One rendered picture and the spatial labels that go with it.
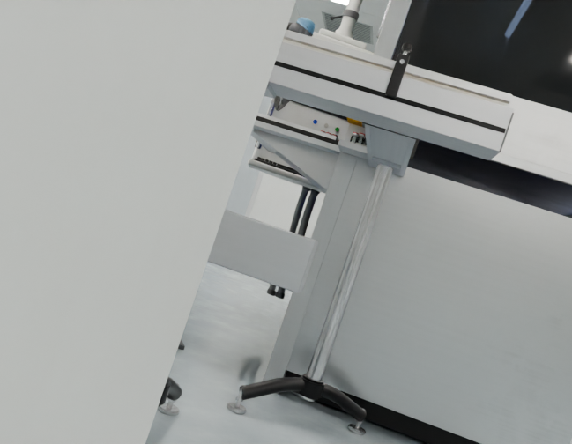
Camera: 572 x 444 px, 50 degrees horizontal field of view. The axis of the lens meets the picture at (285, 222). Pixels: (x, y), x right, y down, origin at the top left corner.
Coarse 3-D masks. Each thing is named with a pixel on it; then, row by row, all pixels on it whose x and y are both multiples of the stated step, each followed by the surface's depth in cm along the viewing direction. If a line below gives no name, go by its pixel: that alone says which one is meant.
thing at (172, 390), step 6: (168, 378) 148; (168, 384) 140; (174, 384) 151; (168, 390) 139; (174, 390) 152; (180, 390) 159; (162, 396) 137; (168, 396) 155; (174, 396) 156; (162, 402) 138; (168, 402) 161; (174, 402) 161; (162, 408) 159; (168, 408) 160; (174, 408) 162; (168, 414) 159; (174, 414) 159
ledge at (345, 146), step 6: (342, 144) 199; (348, 144) 199; (354, 144) 199; (342, 150) 208; (348, 150) 203; (354, 150) 199; (360, 150) 198; (366, 150) 198; (360, 156) 208; (366, 156) 204
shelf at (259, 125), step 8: (256, 120) 219; (256, 128) 225; (264, 128) 219; (272, 128) 218; (280, 128) 218; (256, 136) 248; (280, 136) 224; (288, 136) 218; (296, 136) 217; (304, 136) 216; (264, 144) 268; (312, 144) 219; (320, 144) 215; (328, 144) 215; (336, 152) 219
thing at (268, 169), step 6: (252, 162) 294; (258, 162) 294; (258, 168) 299; (264, 168) 294; (270, 168) 294; (276, 168) 294; (270, 174) 319; (276, 174) 300; (282, 174) 294; (288, 174) 294; (294, 174) 295; (288, 180) 307; (294, 180) 295; (300, 180) 295; (306, 180) 295; (306, 186) 309; (312, 186) 296
